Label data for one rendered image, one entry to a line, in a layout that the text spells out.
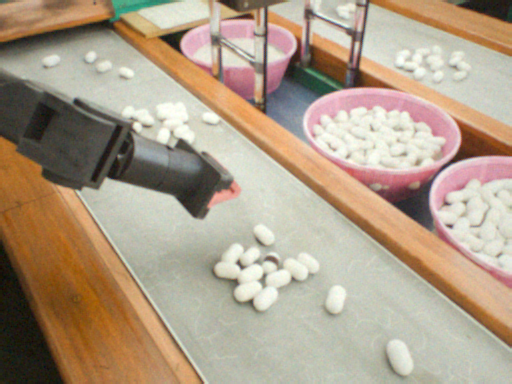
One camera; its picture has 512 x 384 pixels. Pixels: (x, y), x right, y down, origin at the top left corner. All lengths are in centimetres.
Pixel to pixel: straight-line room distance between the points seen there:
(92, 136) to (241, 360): 29
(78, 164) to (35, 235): 23
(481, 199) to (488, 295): 22
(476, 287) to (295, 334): 22
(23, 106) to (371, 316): 44
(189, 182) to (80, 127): 15
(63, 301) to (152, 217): 19
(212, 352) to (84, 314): 15
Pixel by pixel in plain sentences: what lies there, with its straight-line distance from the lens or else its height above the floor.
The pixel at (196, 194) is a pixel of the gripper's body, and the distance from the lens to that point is 59.
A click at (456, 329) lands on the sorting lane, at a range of 63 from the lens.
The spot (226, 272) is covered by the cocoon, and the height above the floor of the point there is 75.
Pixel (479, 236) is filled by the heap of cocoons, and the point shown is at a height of 73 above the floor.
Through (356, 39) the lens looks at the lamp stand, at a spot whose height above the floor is 83.
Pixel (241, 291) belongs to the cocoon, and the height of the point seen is 76.
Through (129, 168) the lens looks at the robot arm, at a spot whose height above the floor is 92.
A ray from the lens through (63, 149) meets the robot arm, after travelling 50.
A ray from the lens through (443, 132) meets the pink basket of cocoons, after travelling 94.
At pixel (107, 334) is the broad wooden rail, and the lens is 58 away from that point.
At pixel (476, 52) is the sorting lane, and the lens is 130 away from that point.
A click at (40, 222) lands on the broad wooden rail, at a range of 73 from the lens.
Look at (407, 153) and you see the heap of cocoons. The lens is 89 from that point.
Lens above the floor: 123
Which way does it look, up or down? 40 degrees down
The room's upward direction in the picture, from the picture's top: straight up
